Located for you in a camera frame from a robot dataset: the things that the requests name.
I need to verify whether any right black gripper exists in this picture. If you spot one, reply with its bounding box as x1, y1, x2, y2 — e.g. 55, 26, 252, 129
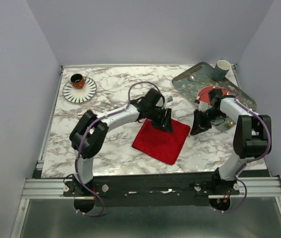
190, 108, 225, 135

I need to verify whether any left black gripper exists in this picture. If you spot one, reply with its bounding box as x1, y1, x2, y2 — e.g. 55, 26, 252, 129
147, 108, 174, 134

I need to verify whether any red cloth napkin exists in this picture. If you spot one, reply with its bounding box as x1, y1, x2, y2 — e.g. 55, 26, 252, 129
132, 120, 190, 165

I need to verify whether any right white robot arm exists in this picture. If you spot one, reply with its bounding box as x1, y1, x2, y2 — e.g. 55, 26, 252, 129
190, 88, 272, 194

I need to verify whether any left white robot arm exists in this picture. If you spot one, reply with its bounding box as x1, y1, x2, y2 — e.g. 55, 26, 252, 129
70, 88, 173, 196

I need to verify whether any red blue patterned plate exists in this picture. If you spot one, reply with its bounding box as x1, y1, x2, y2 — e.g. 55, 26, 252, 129
195, 85, 231, 106

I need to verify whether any green floral tray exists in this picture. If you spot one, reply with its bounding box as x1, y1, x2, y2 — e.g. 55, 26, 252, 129
171, 61, 258, 131

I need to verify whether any silver spoon on tray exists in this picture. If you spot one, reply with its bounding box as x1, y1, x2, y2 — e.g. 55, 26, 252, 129
185, 75, 195, 82

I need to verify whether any dark green white cup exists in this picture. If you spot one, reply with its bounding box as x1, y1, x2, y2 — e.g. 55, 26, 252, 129
212, 59, 231, 81

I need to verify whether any silver fork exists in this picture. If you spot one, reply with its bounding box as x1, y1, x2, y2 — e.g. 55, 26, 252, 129
77, 109, 83, 119

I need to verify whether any striped white saucer plate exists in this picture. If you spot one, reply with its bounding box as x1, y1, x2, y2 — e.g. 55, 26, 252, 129
63, 77, 97, 104

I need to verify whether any brown black teacup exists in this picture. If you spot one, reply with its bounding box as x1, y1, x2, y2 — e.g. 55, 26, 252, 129
70, 74, 85, 89

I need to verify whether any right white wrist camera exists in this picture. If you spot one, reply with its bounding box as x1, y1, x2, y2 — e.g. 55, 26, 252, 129
195, 99, 209, 112

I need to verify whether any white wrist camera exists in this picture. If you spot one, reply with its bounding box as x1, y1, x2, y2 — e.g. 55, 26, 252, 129
156, 96, 173, 108
195, 99, 209, 112

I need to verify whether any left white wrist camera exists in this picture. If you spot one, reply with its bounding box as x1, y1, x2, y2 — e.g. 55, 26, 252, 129
156, 96, 173, 108

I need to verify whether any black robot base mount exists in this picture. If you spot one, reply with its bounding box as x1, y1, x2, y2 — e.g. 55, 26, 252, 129
63, 172, 240, 212

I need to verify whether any aluminium rail frame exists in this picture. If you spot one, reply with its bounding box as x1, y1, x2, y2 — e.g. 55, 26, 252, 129
12, 170, 281, 238

